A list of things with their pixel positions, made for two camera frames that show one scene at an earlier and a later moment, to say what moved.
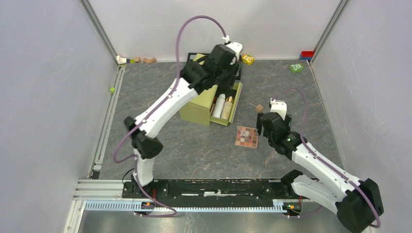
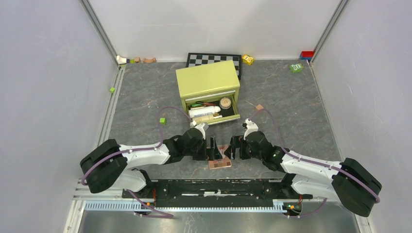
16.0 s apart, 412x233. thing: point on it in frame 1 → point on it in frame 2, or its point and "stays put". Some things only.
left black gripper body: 226,77 → 200,152
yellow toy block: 248,59 stays put
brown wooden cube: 259,107 stays put
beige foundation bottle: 227,108 → 205,117
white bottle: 219,106 → 204,111
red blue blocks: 307,55 stays put
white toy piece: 121,60 stays put
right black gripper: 287,122 → 236,141
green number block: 296,68 stays put
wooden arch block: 153,60 stays put
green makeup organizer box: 197,57 → 209,83
